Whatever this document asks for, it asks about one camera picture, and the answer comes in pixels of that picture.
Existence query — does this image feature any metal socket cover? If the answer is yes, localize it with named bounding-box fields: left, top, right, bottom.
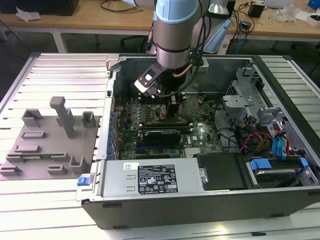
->
left=178, top=95, right=202, bottom=119

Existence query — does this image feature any CPU socket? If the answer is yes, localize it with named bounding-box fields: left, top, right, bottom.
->
left=154, top=103, right=183, bottom=124

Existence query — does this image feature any black RAM slot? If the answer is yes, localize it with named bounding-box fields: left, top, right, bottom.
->
left=138, top=125, right=194, bottom=129
left=138, top=100, right=186, bottom=105
left=138, top=123, right=194, bottom=127
left=138, top=120, right=194, bottom=125
left=138, top=97, right=186, bottom=102
left=138, top=127, right=194, bottom=131

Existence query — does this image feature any black graphics card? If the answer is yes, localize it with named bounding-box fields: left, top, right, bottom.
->
left=137, top=128, right=183, bottom=146

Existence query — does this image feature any grey metal drive cage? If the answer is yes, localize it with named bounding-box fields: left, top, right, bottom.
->
left=221, top=65, right=295, bottom=157

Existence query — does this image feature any silver chipset heatsink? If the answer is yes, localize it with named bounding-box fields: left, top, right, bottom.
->
left=184, top=147, right=201, bottom=158

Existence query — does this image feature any green motherboard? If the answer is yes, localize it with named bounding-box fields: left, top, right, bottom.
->
left=109, top=92, right=226, bottom=161

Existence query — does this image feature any black printed label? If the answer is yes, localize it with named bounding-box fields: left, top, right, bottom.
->
left=138, top=164, right=177, bottom=195

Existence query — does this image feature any black computer tower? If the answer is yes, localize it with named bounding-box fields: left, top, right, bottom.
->
left=225, top=0, right=237, bottom=20

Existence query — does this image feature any black plastic cover panel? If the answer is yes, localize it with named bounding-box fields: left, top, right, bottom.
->
left=193, top=152, right=248, bottom=192

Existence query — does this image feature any wooden desk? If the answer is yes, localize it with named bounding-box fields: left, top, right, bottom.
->
left=226, top=0, right=320, bottom=51
left=0, top=0, right=157, bottom=54

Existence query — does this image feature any grey power supply unit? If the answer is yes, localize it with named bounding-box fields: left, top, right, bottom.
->
left=101, top=159, right=205, bottom=201

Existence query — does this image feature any small black box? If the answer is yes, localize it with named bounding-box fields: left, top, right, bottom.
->
left=248, top=2, right=265, bottom=19

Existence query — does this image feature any hard disk in blue carrier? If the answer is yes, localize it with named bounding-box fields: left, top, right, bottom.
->
left=247, top=156, right=313, bottom=190

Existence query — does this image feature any black PC case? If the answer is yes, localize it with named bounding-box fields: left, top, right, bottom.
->
left=76, top=53, right=320, bottom=230

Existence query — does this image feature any blue case latch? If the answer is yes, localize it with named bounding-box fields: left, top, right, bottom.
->
left=77, top=174, right=90, bottom=186

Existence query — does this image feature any grey parts rack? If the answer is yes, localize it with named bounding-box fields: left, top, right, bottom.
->
left=0, top=96, right=102, bottom=181

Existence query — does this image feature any white cardboard box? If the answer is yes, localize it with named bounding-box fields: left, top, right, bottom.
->
left=293, top=8, right=320, bottom=28

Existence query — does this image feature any large black monitor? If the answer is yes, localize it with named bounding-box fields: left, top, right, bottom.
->
left=0, top=0, right=80, bottom=16

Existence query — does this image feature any crumpled white paper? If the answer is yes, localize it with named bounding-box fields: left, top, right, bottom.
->
left=15, top=6, right=42, bottom=23

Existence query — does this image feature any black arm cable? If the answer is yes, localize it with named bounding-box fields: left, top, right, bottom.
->
left=157, top=0, right=211, bottom=99

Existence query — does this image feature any silver metal handle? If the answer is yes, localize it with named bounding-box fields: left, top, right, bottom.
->
left=199, top=167, right=210, bottom=185

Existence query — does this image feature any red yellow wire bundle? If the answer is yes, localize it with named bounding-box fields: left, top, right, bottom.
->
left=239, top=131, right=274, bottom=154

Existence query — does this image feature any blue flat data cable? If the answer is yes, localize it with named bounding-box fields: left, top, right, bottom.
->
left=271, top=134, right=281, bottom=161
left=279, top=133, right=292, bottom=161

